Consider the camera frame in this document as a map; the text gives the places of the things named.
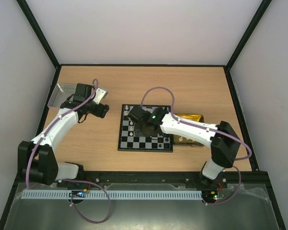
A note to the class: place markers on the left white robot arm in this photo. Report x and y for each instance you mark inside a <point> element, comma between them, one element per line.
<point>36,158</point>

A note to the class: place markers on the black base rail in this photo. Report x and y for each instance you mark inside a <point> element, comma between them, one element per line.
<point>188,179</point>

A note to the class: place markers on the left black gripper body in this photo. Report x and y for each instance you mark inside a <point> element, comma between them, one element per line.
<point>100,112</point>

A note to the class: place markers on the black magnetic chess board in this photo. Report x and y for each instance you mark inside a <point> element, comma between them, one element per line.
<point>161,143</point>

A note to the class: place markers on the black frame enclosure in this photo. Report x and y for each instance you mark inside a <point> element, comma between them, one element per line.
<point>242,123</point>

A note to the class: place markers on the white slotted cable duct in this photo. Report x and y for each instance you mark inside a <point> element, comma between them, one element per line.
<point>113,195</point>

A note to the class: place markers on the silver metal tray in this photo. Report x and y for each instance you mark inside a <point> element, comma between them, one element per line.
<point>60,93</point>

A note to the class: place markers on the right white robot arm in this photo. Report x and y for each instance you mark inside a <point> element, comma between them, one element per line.
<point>221,139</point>

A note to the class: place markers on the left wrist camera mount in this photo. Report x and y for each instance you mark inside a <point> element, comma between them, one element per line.
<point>99,95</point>

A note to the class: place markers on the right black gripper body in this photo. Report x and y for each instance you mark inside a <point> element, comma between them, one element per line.
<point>136,114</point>

